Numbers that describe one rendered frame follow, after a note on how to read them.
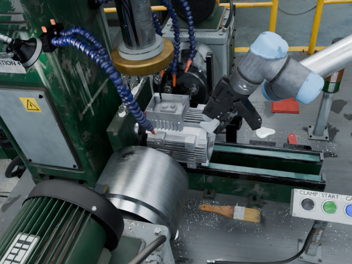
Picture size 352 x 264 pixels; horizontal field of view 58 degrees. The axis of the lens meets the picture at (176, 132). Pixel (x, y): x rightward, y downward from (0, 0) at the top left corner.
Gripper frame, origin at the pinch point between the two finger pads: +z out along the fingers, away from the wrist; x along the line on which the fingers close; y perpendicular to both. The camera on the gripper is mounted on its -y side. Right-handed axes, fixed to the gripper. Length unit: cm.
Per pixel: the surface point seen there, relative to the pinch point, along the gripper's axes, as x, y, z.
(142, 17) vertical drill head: -3.1, 32.6, -22.2
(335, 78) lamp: -33, -33, -20
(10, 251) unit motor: 56, 30, -15
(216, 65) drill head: -39.5, 4.0, 2.4
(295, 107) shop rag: -52, -39, 10
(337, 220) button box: 21.9, -31.3, -13.7
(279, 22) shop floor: -320, -78, 81
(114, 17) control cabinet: -302, 110, 172
